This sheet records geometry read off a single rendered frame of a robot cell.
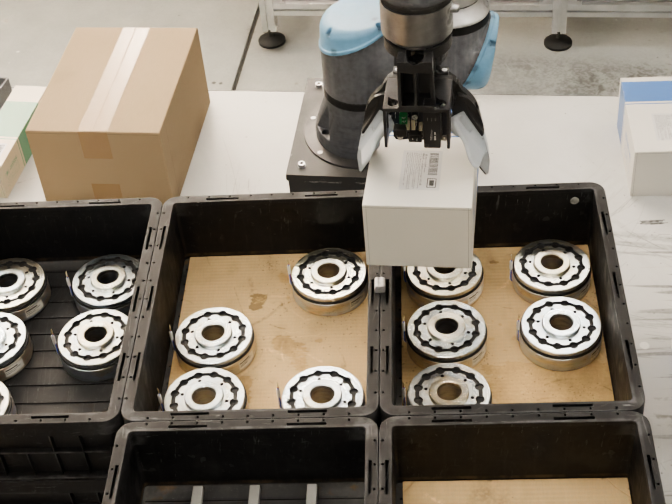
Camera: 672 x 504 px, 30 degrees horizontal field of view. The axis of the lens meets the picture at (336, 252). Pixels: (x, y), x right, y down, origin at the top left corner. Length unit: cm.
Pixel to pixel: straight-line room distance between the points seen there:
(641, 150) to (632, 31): 175
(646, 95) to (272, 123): 64
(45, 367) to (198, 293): 23
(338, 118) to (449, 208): 61
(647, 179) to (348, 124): 48
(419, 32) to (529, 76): 227
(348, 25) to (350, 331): 47
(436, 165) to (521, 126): 79
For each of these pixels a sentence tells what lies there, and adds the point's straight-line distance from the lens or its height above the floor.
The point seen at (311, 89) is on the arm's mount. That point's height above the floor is 81.
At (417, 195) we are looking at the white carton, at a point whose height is 114.
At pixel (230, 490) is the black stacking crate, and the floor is 83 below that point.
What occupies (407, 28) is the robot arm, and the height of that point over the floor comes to 134.
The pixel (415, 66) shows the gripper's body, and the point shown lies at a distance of 129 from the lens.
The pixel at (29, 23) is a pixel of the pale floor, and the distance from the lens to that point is 404.
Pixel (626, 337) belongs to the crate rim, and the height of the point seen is 93.
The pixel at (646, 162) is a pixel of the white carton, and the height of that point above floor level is 77.
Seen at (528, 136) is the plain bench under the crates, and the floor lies 70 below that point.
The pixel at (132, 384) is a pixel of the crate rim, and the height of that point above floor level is 93.
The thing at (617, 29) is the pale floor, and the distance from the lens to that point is 375.
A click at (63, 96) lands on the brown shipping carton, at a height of 86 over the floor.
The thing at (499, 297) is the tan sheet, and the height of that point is 83.
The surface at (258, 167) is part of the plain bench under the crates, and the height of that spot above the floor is 70.
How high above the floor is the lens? 203
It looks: 43 degrees down
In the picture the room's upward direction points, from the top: 6 degrees counter-clockwise
